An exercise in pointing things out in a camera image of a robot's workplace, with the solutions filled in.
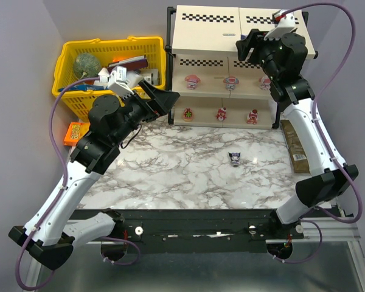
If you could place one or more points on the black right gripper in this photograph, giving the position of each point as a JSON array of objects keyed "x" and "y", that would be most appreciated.
[{"x": 252, "y": 48}]

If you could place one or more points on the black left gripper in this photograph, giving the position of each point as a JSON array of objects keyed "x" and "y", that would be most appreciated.
[{"x": 150, "y": 101}]

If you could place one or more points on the pink bear strawberry toy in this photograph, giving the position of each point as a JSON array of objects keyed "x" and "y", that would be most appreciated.
[{"x": 187, "y": 115}]

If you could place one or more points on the pink blue-bow bunny toy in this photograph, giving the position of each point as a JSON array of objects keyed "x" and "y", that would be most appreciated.
[{"x": 192, "y": 81}]

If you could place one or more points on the white pink bunny toy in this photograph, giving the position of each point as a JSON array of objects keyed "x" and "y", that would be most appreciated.
[{"x": 265, "y": 83}]

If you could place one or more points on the pink round bunny toy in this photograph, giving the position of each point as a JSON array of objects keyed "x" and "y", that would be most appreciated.
[{"x": 231, "y": 82}]

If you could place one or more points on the red bear cream toy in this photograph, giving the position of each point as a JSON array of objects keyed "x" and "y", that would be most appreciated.
[{"x": 221, "y": 114}]

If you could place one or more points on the red white bear toy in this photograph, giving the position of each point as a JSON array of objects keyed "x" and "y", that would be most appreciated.
[{"x": 252, "y": 117}]

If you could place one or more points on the black purple-bow cat toy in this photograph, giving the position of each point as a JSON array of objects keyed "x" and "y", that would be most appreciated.
[{"x": 234, "y": 158}]

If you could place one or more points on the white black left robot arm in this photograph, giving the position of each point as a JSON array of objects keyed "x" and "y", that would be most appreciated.
[{"x": 46, "y": 236}]

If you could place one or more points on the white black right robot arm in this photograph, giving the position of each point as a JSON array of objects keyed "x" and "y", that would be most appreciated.
[{"x": 282, "y": 60}]

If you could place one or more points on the beige three-tier shelf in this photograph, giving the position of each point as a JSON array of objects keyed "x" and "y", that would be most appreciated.
[{"x": 201, "y": 41}]

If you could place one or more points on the white cylindrical can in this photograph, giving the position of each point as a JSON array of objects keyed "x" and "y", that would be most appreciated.
[{"x": 151, "y": 76}]

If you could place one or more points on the white small box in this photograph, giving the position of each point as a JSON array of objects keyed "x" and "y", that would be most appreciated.
[{"x": 133, "y": 79}]

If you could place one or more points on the dark red book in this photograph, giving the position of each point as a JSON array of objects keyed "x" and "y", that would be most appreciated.
[{"x": 131, "y": 64}]

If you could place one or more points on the blue flat package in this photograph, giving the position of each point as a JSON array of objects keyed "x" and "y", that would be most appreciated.
[{"x": 86, "y": 87}]

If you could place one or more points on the green round melon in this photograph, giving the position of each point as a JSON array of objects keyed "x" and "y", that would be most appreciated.
[{"x": 86, "y": 66}]

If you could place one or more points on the yellow plastic shopping basket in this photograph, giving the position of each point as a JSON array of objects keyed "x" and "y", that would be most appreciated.
[{"x": 107, "y": 51}]

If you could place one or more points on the orange snack box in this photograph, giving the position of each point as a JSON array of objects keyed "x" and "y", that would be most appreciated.
[{"x": 75, "y": 132}]

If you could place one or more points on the brown coffee bag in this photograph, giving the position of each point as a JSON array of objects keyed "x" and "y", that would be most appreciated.
[{"x": 298, "y": 158}]

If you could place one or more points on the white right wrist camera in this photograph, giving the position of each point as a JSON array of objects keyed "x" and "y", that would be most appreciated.
[{"x": 284, "y": 23}]

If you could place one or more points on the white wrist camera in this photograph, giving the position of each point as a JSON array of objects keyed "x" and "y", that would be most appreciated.
[
  {"x": 284, "y": 23},
  {"x": 115, "y": 81}
]

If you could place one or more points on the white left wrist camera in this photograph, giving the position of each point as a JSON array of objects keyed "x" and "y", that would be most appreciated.
[{"x": 115, "y": 81}]

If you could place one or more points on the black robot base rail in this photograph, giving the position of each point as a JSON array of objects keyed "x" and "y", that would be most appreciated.
[{"x": 178, "y": 231}]

